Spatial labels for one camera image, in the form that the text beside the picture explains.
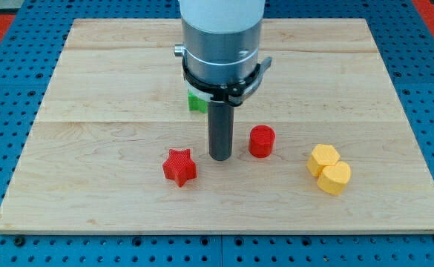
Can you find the yellow heart block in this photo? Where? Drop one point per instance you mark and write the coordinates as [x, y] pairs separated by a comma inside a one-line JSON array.
[[334, 178]]

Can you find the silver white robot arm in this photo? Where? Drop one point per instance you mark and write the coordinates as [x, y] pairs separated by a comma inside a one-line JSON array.
[[221, 40]]

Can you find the wooden board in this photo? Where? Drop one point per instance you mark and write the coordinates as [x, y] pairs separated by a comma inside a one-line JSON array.
[[116, 104]]

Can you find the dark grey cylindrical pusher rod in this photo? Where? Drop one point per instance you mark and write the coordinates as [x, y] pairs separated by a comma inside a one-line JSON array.
[[220, 130]]

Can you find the red star block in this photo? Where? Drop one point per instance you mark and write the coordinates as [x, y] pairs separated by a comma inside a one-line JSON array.
[[179, 166]]

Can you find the green block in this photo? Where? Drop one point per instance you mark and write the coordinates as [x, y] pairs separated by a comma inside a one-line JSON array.
[[196, 104]]

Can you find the red cylinder block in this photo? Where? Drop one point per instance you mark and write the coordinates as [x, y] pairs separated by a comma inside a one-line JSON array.
[[261, 141]]

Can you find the yellow hexagon block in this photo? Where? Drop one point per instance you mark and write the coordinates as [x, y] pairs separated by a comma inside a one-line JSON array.
[[321, 156]]

